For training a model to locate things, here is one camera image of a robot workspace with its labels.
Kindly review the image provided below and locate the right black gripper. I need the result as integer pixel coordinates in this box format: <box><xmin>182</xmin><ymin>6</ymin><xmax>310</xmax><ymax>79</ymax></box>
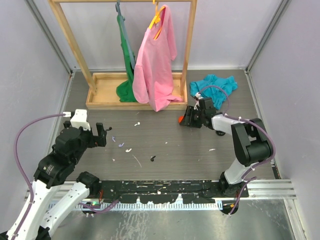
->
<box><xmin>180</xmin><ymin>105</ymin><xmax>206</xmax><ymax>129</ymax></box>

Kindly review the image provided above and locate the teal crumpled shirt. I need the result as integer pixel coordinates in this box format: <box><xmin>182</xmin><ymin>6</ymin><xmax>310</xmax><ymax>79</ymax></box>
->
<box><xmin>189</xmin><ymin>74</ymin><xmax>238</xmax><ymax>110</ymax></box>

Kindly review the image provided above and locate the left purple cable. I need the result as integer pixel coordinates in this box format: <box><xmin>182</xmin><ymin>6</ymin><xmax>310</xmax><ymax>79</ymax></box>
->
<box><xmin>13</xmin><ymin>112</ymin><xmax>121</xmax><ymax>238</ymax></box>

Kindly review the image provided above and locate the grey blue hanger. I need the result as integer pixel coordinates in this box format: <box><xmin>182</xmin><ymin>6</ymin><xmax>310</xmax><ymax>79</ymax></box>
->
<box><xmin>115</xmin><ymin>0</ymin><xmax>136</xmax><ymax>69</ymax></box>

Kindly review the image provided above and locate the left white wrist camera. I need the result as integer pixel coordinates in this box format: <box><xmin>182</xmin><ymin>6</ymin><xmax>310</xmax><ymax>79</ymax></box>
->
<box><xmin>70</xmin><ymin>109</ymin><xmax>91</xmax><ymax>131</ymax></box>

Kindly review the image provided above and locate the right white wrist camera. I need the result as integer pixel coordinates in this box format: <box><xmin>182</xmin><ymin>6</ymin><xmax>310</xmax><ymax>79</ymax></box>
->
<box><xmin>193</xmin><ymin>92</ymin><xmax>204</xmax><ymax>109</ymax></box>

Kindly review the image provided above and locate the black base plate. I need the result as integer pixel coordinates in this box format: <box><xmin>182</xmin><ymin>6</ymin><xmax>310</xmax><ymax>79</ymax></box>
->
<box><xmin>84</xmin><ymin>179</ymin><xmax>249</xmax><ymax>204</ymax></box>

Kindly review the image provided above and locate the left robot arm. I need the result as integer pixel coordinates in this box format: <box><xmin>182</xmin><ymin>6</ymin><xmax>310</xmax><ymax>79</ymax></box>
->
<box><xmin>0</xmin><ymin>121</ymin><xmax>107</xmax><ymax>240</ymax></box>

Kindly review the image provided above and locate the green shirt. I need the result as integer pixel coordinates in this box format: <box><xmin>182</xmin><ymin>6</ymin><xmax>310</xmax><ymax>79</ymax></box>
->
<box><xmin>116</xmin><ymin>15</ymin><xmax>137</xmax><ymax>103</ymax></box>

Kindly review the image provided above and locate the pink shirt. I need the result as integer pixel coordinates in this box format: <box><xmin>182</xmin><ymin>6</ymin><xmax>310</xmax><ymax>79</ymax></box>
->
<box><xmin>132</xmin><ymin>4</ymin><xmax>183</xmax><ymax>112</ymax></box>

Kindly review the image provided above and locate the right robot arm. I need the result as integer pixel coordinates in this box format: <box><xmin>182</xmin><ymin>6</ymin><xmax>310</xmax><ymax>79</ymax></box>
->
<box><xmin>178</xmin><ymin>97</ymin><xmax>275</xmax><ymax>197</ymax></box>

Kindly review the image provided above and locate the grey slotted cable duct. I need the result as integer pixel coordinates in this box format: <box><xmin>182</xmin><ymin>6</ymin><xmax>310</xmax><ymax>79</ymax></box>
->
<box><xmin>47</xmin><ymin>201</ymin><xmax>223</xmax><ymax>212</ymax></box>

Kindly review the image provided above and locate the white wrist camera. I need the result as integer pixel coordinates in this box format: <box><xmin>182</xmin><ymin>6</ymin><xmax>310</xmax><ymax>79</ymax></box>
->
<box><xmin>193</xmin><ymin>92</ymin><xmax>204</xmax><ymax>109</ymax></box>
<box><xmin>70</xmin><ymin>109</ymin><xmax>91</xmax><ymax>131</ymax></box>

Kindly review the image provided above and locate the wooden clothes rack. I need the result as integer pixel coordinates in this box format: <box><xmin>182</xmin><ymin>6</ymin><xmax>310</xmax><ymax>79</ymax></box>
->
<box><xmin>48</xmin><ymin>0</ymin><xmax>197</xmax><ymax>111</ymax></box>

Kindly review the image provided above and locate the yellow orange hanger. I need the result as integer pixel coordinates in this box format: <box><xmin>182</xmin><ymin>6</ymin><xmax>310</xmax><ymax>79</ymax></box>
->
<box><xmin>148</xmin><ymin>0</ymin><xmax>166</xmax><ymax>40</ymax></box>

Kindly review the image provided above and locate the black earbud charging case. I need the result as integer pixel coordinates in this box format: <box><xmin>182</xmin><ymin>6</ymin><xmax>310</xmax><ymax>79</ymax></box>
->
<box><xmin>215</xmin><ymin>130</ymin><xmax>226</xmax><ymax>136</ymax></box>

